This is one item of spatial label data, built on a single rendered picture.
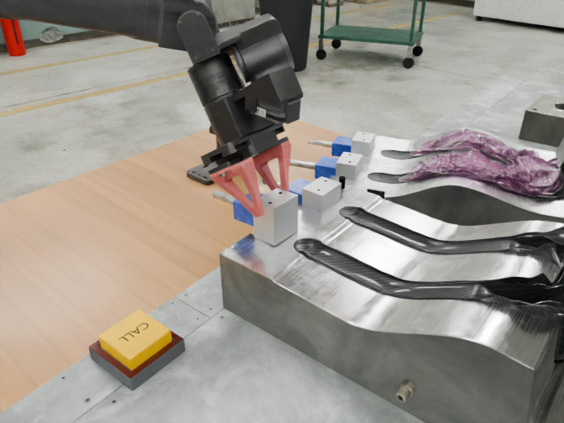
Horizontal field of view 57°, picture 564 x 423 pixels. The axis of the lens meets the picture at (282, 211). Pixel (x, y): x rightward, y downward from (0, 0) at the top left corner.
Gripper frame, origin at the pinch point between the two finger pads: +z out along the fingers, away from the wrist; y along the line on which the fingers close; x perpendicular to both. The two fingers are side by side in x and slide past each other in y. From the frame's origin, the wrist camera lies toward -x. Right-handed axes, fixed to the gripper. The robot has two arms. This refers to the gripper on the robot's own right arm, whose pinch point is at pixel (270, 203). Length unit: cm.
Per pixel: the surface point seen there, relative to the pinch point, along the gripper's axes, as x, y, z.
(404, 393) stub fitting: -16.6, -9.2, 21.2
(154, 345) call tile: 6.3, -19.9, 8.7
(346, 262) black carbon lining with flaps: -6.8, 1.5, 10.3
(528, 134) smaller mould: -5, 78, 15
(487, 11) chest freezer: 198, 666, -53
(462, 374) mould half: -22.9, -7.6, 19.9
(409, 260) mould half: -12.1, 6.7, 13.4
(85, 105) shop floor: 310, 156, -90
